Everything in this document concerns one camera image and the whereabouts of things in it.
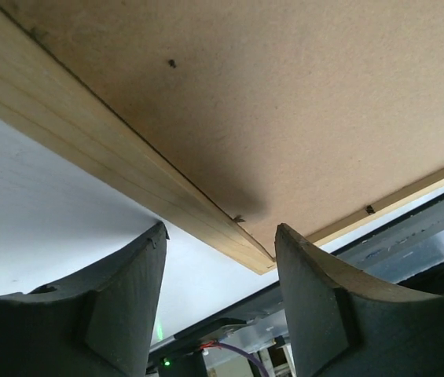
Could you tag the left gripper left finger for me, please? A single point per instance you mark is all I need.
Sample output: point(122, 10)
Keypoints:
point(97, 321)

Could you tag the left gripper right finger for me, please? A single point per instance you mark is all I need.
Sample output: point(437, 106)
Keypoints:
point(345, 322)

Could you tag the wooden picture frame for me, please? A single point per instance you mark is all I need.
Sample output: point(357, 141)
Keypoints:
point(228, 118)

